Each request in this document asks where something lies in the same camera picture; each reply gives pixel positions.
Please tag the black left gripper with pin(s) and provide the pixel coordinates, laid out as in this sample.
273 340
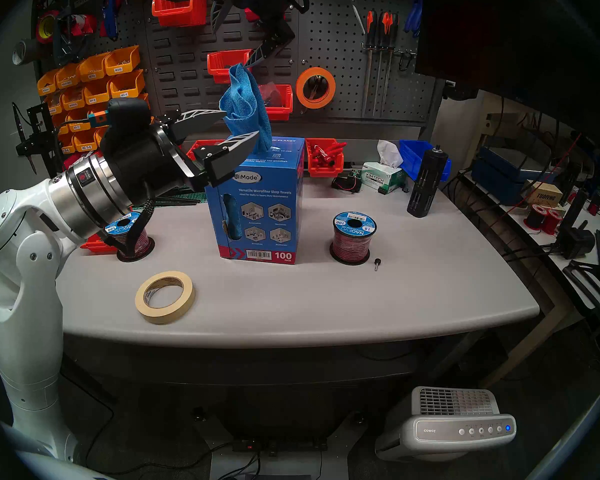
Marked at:
145 169

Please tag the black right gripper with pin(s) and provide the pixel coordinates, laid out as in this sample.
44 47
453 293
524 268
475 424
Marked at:
275 1

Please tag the blue microfiber towel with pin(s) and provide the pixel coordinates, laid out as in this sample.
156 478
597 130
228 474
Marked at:
245 104

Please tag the blue shop towel box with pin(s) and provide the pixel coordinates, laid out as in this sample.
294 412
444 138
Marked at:
265 209

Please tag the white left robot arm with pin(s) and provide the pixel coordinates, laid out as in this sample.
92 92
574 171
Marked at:
25 294

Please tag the dark red plastic bin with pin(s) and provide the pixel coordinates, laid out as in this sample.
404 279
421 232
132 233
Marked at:
252 15

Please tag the green cutting mat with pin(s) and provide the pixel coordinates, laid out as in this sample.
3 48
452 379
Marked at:
180 200

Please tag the red bin with plastic bag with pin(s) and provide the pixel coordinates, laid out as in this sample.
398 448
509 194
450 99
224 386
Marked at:
282 113

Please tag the orange tape roll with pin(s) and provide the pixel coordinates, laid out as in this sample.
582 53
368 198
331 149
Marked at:
299 88

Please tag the dark grey pegboard panel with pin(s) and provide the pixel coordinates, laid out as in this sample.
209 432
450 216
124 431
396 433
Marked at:
330 49

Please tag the yellow bin labelled M3-4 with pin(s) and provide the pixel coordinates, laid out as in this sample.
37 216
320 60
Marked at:
127 90

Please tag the yellow bin labelled M3X6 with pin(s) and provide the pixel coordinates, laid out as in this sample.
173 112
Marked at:
122 64

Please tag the red bin with red tools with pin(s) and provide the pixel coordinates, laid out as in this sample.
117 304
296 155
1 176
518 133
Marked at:
325 170

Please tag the yellow parts bin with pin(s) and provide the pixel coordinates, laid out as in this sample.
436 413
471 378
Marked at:
97 95
47 86
84 143
55 108
73 103
61 126
66 146
77 125
69 79
94 71

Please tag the orange black screwdriver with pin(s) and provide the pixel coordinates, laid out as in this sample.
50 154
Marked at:
386 29
371 29

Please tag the blue hand tool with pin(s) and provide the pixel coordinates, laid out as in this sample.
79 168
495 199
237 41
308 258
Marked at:
111 19

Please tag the black circuit board device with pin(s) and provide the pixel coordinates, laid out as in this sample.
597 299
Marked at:
347 183

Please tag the Kimtech tissue box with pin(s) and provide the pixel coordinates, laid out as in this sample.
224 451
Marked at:
380 179

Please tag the black metal stand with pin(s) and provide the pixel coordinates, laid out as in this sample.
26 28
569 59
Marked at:
35 139

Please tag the beige masking tape roll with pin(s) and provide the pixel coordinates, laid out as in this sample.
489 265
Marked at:
164 316

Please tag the red yellow tape roll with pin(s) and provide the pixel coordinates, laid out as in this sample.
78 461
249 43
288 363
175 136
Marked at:
42 34

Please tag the blue plastic bin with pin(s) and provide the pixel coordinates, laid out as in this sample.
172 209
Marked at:
410 154

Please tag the black cylindrical bottle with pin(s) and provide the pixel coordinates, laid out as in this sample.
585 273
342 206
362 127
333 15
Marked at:
425 184

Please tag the black monitor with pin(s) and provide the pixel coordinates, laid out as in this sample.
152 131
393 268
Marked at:
505 34

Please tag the blue equipment case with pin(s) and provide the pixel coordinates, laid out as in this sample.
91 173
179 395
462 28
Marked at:
495 179

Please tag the black power strip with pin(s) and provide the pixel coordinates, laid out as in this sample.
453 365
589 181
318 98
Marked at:
280 445

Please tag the small cardboard box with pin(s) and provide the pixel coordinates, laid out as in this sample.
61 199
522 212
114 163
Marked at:
542 196

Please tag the white air purifier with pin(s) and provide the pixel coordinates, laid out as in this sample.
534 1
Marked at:
455 429

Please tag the black power adapter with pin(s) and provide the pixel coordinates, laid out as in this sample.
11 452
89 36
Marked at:
575 241

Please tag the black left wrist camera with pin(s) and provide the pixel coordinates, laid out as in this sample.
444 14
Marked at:
125 124

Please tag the grey duct tape roll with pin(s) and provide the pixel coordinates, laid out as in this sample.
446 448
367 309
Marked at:
27 51

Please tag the black triangular frame stand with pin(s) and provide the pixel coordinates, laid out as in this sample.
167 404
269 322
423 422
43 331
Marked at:
572 270

